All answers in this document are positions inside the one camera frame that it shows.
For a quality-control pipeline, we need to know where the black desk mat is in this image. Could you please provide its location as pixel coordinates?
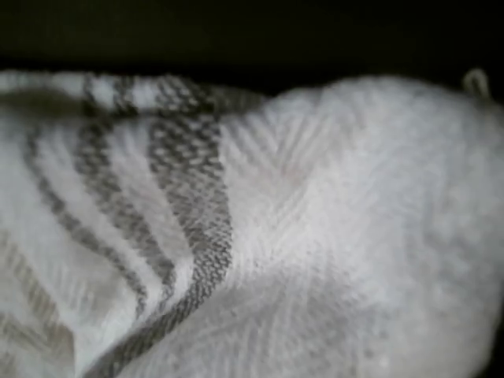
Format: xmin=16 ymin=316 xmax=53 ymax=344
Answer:
xmin=0 ymin=0 xmax=504 ymax=99

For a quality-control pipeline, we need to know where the white striped towel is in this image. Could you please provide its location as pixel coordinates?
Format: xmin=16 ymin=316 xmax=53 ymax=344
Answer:
xmin=0 ymin=67 xmax=504 ymax=378

